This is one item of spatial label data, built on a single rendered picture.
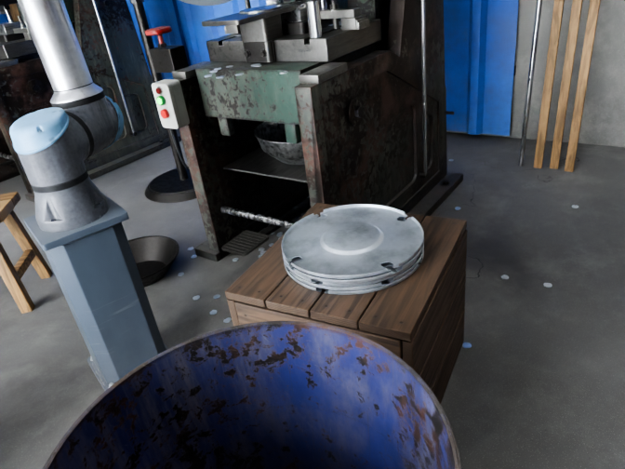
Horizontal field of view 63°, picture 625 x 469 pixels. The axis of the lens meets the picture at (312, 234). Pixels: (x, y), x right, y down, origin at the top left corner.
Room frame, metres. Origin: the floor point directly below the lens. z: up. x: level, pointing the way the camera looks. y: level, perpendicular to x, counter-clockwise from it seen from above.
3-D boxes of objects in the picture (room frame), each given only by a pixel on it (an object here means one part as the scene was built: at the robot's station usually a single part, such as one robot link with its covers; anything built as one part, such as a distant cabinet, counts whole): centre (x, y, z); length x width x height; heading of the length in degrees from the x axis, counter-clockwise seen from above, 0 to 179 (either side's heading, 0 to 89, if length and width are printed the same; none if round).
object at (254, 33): (1.51, 0.08, 0.72); 0.25 x 0.14 x 0.14; 141
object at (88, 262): (1.07, 0.53, 0.23); 0.19 x 0.19 x 0.45; 35
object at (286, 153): (1.65, -0.02, 0.36); 0.34 x 0.34 x 0.10
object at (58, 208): (1.07, 0.53, 0.50); 0.15 x 0.15 x 0.10
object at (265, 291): (0.90, -0.08, 0.18); 0.40 x 0.38 x 0.35; 149
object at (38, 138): (1.07, 0.53, 0.62); 0.13 x 0.12 x 0.14; 160
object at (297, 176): (1.66, -0.03, 0.31); 0.43 x 0.42 x 0.01; 51
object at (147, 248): (1.52, 0.61, 0.04); 0.30 x 0.30 x 0.07
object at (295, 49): (1.65, -0.02, 0.68); 0.45 x 0.30 x 0.06; 51
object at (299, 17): (1.65, -0.02, 0.76); 0.15 x 0.09 x 0.05; 51
